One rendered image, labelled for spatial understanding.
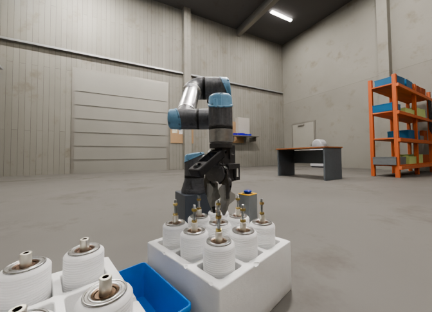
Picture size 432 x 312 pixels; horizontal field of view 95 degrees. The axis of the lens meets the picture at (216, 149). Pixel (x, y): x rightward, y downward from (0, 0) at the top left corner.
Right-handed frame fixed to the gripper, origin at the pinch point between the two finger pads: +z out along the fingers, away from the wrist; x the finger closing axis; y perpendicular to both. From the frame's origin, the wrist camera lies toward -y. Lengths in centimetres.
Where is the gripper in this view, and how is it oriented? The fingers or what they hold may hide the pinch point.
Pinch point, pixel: (216, 210)
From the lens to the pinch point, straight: 62.1
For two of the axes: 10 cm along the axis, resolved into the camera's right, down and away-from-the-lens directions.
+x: -7.5, 0.3, 6.6
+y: 6.6, 0.2, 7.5
